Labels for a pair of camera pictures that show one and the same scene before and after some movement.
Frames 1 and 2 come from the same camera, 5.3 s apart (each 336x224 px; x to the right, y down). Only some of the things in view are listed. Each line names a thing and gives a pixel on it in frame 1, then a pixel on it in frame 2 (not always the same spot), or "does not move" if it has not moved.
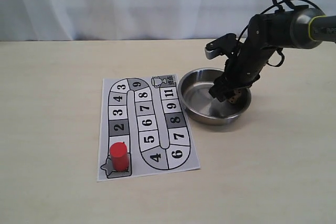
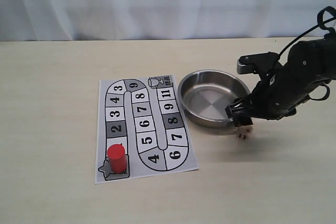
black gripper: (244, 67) to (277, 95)
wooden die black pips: (237, 93) to (244, 132)
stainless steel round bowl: (194, 87) does not move
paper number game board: (147, 113) does not move
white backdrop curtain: (147, 6) does not move
